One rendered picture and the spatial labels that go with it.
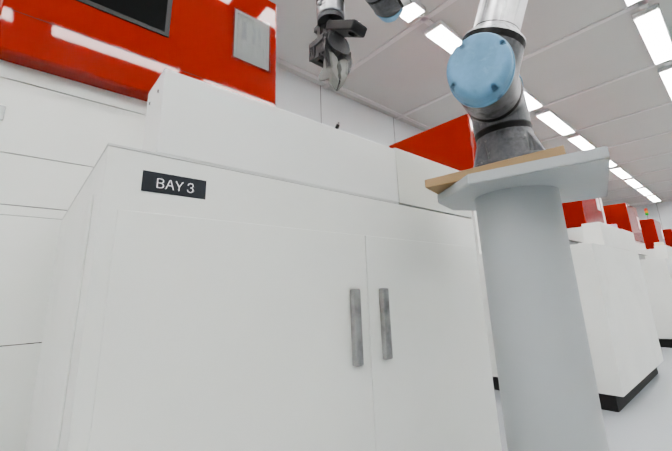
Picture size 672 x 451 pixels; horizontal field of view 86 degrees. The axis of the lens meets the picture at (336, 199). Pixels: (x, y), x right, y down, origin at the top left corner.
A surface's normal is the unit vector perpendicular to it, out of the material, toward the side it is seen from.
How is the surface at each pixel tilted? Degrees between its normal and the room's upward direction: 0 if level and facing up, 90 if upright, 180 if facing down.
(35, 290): 90
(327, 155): 90
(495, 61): 100
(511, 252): 90
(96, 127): 90
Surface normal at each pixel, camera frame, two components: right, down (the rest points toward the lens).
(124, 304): 0.66, -0.21
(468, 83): -0.58, -0.03
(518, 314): -0.73, -0.15
